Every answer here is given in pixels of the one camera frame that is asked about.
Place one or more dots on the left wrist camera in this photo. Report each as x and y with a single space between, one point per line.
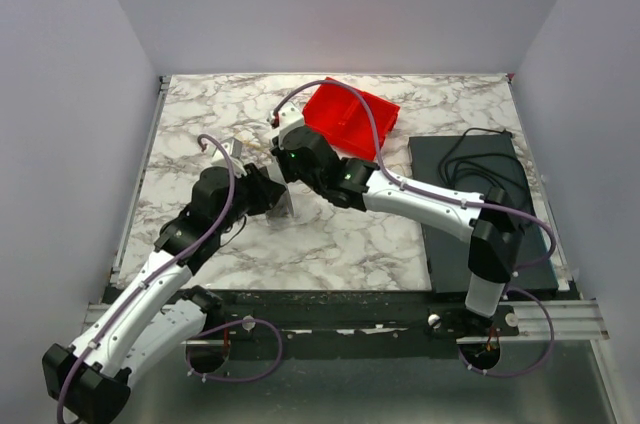
223 153

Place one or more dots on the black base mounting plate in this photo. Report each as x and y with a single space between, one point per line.
329 325

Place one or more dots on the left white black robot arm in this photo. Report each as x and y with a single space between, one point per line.
92 379

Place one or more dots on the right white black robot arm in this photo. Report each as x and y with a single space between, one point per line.
491 230

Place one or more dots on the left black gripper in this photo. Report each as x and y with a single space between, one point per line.
258 189

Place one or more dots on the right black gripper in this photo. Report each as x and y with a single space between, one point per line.
284 164

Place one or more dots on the white plastic cable spool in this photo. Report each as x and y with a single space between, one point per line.
284 208

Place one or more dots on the aluminium extrusion rail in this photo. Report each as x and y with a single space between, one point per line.
550 319

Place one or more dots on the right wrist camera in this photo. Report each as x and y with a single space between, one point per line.
289 117

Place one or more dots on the red plastic bin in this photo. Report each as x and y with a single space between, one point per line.
339 116

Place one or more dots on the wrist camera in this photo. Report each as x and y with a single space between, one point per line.
223 153
289 117

